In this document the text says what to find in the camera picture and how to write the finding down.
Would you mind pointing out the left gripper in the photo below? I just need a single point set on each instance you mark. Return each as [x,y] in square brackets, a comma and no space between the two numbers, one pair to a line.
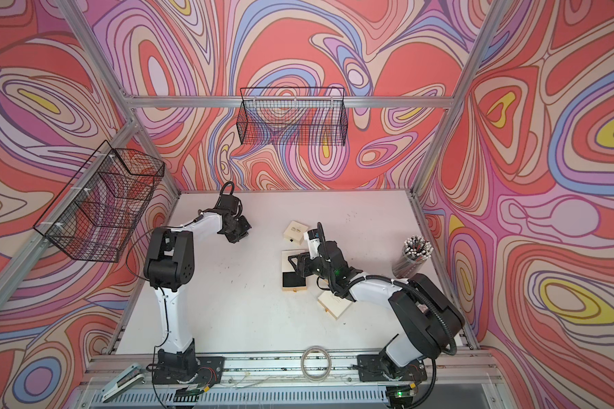
[246,227]

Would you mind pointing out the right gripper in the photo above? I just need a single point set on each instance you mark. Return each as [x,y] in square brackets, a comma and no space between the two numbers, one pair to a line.
[304,262]

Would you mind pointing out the cream drawer jewelry box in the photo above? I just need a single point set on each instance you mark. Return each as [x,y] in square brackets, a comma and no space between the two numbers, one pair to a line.
[290,280]

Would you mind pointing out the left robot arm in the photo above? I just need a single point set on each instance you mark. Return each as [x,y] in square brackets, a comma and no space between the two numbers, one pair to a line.
[170,265]

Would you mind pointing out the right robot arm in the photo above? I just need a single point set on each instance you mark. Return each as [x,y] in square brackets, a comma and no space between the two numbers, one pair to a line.
[429,321]

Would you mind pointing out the small cream jewelry box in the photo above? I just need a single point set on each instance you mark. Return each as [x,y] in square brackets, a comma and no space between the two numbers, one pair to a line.
[295,232]

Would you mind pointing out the cream jewelry box front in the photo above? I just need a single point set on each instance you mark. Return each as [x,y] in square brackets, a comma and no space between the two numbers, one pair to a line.
[333,305]

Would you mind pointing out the cup of pencils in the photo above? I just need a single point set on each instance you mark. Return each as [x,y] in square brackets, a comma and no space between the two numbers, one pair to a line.
[415,252]

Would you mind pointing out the white stapler tool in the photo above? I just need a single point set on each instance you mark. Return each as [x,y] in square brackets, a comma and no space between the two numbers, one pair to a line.
[124,381]

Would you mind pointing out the black wire basket back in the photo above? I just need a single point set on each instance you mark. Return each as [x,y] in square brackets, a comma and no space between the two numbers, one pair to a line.
[293,116]

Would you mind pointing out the black wire basket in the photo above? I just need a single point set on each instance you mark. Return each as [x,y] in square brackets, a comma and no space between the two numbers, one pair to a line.
[105,207]
[293,116]

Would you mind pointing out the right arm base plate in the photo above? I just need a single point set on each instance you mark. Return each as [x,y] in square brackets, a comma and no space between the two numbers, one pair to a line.
[379,368]

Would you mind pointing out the black wire basket left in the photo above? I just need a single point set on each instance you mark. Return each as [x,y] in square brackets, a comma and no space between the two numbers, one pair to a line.
[105,207]

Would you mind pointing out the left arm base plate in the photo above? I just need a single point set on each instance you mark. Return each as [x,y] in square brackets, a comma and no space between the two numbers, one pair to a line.
[208,372]

